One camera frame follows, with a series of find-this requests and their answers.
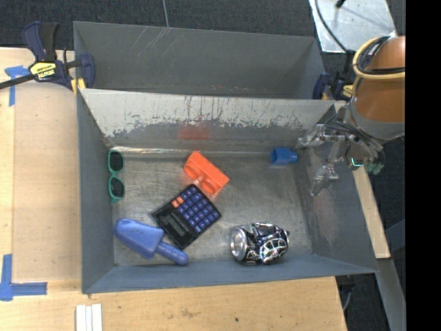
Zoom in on grey metal bin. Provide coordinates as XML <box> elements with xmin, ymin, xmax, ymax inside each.
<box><xmin>72</xmin><ymin>21</ymin><xmax>380</xmax><ymax>294</ymax></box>

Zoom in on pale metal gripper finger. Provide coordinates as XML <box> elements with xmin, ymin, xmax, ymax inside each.
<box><xmin>310</xmin><ymin>163</ymin><xmax>340</xmax><ymax>197</ymax></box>
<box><xmin>295</xmin><ymin>123</ymin><xmax>347</xmax><ymax>150</ymax></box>

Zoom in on black calculator with blue keys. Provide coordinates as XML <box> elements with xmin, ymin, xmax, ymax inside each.
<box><xmin>151</xmin><ymin>183</ymin><xmax>223</xmax><ymax>251</ymax></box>

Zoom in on green sunglasses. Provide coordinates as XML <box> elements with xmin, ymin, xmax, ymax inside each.
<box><xmin>107</xmin><ymin>149</ymin><xmax>126</xmax><ymax>204</ymax></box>

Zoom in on blue toy trowel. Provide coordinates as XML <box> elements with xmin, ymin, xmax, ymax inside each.
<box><xmin>113</xmin><ymin>218</ymin><xmax>190</xmax><ymax>267</ymax></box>

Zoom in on crushed drink can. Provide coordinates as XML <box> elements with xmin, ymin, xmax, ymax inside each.
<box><xmin>229</xmin><ymin>221</ymin><xmax>291</xmax><ymax>266</ymax></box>

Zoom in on small blue block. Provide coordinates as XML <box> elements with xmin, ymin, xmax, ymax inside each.
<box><xmin>269</xmin><ymin>146</ymin><xmax>298</xmax><ymax>166</ymax></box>

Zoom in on orange toy brick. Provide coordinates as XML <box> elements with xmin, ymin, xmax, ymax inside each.
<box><xmin>183</xmin><ymin>150</ymin><xmax>231</xmax><ymax>196</ymax></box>

